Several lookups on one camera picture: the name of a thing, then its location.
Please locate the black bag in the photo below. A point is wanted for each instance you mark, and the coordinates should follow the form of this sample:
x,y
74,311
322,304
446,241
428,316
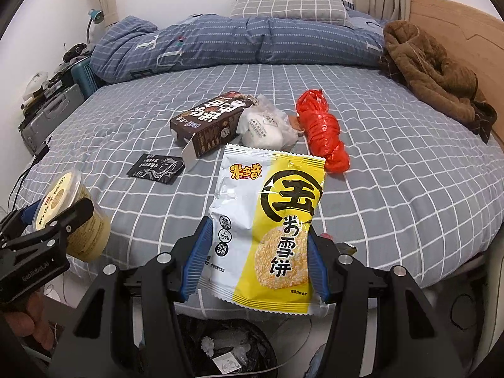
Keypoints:
x,y
75,52

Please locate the dark brown carton box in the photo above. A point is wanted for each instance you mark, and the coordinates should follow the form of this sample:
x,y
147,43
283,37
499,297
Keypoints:
x,y
208,126

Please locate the white crumpled bag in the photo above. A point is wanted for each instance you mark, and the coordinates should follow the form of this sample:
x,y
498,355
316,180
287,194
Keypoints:
x,y
37,84

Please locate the brown jacket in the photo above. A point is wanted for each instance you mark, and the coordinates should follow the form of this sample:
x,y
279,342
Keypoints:
x,y
429,67

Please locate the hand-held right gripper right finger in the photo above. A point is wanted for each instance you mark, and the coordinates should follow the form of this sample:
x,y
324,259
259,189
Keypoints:
x,y
318,269

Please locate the white earphone box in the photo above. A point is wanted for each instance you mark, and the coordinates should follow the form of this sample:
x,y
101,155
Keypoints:
x,y
226,365

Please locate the round yellow pudding cup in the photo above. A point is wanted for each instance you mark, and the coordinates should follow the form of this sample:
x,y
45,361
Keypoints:
x,y
88,232

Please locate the red plastic bag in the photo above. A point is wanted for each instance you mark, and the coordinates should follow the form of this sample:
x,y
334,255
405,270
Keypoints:
x,y
321,130

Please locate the clear bubble wrap bag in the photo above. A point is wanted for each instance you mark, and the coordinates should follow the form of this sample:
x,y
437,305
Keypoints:
x,y
236,338

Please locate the white tissue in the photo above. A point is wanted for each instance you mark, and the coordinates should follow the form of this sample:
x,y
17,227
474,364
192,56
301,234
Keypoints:
x,y
208,346

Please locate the yellow white snack packet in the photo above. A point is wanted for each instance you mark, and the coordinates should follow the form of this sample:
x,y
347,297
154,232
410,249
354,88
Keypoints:
x,y
275,204

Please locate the person's left hand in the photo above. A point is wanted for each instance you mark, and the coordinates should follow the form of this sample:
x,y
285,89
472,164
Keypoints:
x,y
23,319

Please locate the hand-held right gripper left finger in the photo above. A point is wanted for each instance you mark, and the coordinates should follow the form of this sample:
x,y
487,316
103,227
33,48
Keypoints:
x,y
193,262

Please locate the grey checked pillow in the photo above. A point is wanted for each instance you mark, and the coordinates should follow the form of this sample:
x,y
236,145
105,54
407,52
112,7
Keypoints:
x,y
287,8

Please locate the grey suitcase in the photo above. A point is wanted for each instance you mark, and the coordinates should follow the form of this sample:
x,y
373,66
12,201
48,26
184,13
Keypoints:
x,y
47,114

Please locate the bed with grey checked sheet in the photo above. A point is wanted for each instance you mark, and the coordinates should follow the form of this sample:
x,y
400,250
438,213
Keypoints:
x,y
393,189

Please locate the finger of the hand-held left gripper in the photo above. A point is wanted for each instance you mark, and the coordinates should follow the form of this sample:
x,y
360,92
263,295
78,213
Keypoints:
x,y
67,220
31,212

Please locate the blue desk lamp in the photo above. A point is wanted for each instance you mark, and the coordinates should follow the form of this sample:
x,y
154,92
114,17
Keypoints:
x,y
96,15

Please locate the teal suitcase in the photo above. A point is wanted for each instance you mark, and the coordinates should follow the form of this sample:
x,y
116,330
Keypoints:
x,y
84,78

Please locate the blue checked quilt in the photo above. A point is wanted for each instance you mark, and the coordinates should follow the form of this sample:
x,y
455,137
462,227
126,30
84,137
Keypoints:
x,y
236,43

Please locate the black wet wipe sachet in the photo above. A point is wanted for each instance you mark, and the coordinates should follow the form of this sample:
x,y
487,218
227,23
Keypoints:
x,y
157,167

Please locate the trash bin with black liner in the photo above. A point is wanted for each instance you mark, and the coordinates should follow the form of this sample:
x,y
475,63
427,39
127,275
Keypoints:
x,y
189,346

